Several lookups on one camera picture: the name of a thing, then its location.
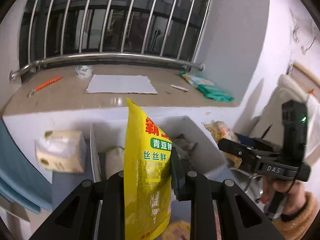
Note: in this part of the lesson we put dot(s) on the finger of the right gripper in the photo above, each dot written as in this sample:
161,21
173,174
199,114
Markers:
258,144
247,154

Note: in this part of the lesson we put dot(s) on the tissue box pack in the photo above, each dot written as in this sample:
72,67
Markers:
62,151

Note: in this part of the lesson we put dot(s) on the blue curtain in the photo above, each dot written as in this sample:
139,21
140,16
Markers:
21,182

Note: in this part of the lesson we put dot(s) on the small pen on sill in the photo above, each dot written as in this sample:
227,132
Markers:
179,88

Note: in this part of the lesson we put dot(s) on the green tissue packs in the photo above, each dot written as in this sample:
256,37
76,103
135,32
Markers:
207,88

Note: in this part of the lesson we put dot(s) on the beige fleece right sleeve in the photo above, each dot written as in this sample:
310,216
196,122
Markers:
304,224

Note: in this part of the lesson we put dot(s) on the person's right hand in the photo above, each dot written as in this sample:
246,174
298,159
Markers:
295,191

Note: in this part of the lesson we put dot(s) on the orange handled tool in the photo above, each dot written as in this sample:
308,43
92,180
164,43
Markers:
40,87

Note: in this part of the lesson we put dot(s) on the grey silver snack packet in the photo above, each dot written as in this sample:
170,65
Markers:
184,147

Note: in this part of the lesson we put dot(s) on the yellow green-pea snack bag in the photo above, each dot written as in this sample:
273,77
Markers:
147,178

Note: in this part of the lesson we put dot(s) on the white tape roll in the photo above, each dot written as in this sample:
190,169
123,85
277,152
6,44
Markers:
84,72

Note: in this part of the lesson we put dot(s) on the steel window guard rail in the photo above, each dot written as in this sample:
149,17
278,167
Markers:
161,33

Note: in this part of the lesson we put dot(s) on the white office chair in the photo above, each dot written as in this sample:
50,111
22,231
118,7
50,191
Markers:
295,99

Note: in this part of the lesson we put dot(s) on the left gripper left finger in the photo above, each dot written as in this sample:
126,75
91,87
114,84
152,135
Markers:
90,211

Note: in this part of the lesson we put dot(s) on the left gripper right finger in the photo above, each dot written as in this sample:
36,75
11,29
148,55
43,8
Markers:
219,210

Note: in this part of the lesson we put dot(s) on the white foam board sheet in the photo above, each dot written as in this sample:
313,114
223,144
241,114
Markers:
120,84

